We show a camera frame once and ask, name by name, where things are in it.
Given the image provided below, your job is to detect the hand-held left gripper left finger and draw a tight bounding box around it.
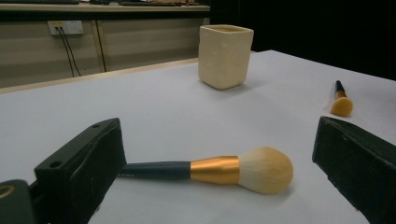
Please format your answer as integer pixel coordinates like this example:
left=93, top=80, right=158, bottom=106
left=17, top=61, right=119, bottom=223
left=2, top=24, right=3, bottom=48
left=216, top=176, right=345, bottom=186
left=34, top=117, right=128, bottom=224

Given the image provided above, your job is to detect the thin black wall cable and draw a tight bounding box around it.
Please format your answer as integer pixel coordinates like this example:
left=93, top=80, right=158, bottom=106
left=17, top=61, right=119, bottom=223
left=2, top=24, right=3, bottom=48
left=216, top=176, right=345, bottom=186
left=93, top=20, right=107, bottom=73

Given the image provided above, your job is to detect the cream square cup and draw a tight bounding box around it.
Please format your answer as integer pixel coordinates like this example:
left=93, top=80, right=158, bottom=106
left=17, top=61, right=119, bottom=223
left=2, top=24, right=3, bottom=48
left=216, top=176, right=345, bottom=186
left=197, top=23, right=255, bottom=91

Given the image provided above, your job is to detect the white table cover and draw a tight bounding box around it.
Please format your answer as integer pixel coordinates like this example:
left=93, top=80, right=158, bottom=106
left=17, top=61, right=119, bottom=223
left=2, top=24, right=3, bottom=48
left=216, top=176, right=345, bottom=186
left=0, top=49, right=396, bottom=224

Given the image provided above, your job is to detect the black curtain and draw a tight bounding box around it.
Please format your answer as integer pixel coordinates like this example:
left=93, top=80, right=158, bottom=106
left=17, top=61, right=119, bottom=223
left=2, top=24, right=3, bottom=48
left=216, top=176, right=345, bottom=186
left=208, top=0, right=396, bottom=82

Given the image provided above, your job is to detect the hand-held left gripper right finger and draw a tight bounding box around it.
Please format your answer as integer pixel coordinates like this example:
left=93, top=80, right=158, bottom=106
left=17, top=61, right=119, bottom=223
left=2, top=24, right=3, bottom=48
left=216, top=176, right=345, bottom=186
left=312, top=116, right=396, bottom=224

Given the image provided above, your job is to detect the black power cable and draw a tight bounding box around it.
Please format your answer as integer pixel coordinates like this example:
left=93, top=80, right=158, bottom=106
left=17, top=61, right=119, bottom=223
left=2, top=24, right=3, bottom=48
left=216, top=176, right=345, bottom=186
left=55, top=27, right=76, bottom=77
left=59, top=27, right=82, bottom=77

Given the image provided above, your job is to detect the small makeup brush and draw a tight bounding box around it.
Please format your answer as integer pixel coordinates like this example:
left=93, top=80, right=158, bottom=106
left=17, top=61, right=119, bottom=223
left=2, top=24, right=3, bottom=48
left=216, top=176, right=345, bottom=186
left=330, top=79, right=355, bottom=119

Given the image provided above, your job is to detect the white wall socket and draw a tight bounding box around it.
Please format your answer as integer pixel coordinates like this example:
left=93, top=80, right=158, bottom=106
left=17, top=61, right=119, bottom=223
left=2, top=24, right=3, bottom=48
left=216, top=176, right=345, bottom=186
left=47, top=20, right=85, bottom=35

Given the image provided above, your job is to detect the long dark-edged desk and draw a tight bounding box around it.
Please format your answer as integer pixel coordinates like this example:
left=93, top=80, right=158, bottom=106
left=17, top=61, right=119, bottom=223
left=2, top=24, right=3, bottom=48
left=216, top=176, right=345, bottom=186
left=0, top=2, right=211, bottom=22

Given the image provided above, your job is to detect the large makeup brush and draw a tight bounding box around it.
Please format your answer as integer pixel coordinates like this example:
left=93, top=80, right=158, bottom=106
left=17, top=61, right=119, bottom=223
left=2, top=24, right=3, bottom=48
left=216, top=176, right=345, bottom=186
left=117, top=146, right=294, bottom=196

